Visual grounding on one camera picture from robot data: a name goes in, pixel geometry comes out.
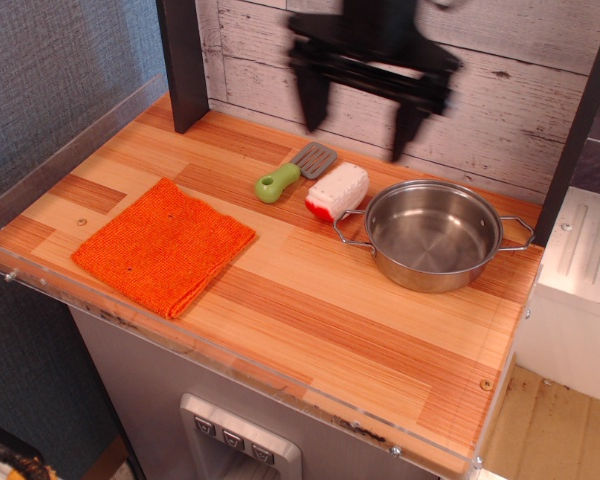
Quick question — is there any green handled grey spatula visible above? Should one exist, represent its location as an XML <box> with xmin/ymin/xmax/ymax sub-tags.
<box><xmin>254</xmin><ymin>142</ymin><xmax>338</xmax><ymax>204</ymax></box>

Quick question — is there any clear acrylic table guard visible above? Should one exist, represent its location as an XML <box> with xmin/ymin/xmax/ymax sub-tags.
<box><xmin>0</xmin><ymin>76</ymin><xmax>542</xmax><ymax>479</ymax></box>

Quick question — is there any white toy sink unit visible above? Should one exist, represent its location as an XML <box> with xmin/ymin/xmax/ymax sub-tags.
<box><xmin>514</xmin><ymin>188</ymin><xmax>600</xmax><ymax>400</ymax></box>

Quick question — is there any grey toy fridge cabinet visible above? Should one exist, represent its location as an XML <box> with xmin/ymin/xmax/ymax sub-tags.
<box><xmin>70</xmin><ymin>308</ymin><xmax>433</xmax><ymax>479</ymax></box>

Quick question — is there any white and red toy cheese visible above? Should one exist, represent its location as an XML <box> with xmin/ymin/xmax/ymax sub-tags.
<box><xmin>305</xmin><ymin>162</ymin><xmax>370</xmax><ymax>223</ymax></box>

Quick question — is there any dark left support post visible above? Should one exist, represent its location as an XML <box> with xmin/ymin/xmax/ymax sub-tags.
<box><xmin>156</xmin><ymin>0</ymin><xmax>209</xmax><ymax>134</ymax></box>

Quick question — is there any orange knitted cloth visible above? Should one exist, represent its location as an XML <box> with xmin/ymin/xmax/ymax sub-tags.
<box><xmin>71</xmin><ymin>178</ymin><xmax>256</xmax><ymax>319</ymax></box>

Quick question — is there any stainless steel pot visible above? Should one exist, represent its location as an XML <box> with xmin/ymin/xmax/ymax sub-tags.
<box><xmin>333</xmin><ymin>180</ymin><xmax>535</xmax><ymax>294</ymax></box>

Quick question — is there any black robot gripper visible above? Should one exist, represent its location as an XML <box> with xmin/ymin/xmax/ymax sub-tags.
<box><xmin>288</xmin><ymin>1</ymin><xmax>461</xmax><ymax>163</ymax></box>

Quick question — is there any silver dispenser panel with buttons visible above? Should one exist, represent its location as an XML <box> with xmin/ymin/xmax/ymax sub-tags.
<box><xmin>180</xmin><ymin>393</ymin><xmax>303</xmax><ymax>479</ymax></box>

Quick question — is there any dark right support post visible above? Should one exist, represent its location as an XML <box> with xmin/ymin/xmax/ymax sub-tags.
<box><xmin>533</xmin><ymin>45</ymin><xmax>600</xmax><ymax>247</ymax></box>

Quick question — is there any dark support post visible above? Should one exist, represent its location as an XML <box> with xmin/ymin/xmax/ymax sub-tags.
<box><xmin>533</xmin><ymin>45</ymin><xmax>600</xmax><ymax>247</ymax></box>
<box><xmin>156</xmin><ymin>0</ymin><xmax>209</xmax><ymax>134</ymax></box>

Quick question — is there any yellow and black object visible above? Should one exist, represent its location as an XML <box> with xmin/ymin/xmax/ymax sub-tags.
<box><xmin>0</xmin><ymin>445</ymin><xmax>58</xmax><ymax>479</ymax></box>

